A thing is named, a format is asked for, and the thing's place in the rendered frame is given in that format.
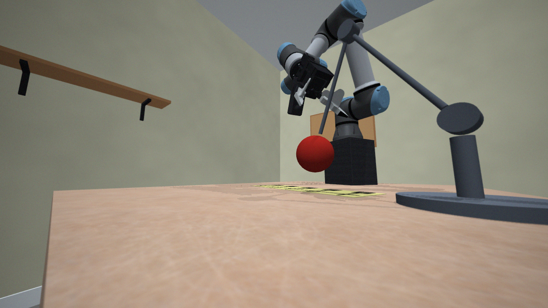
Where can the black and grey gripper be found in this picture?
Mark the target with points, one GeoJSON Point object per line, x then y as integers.
{"type": "Point", "coordinates": [312, 79]}

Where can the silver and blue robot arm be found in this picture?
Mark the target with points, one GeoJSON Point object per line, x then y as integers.
{"type": "Point", "coordinates": [370, 98]}

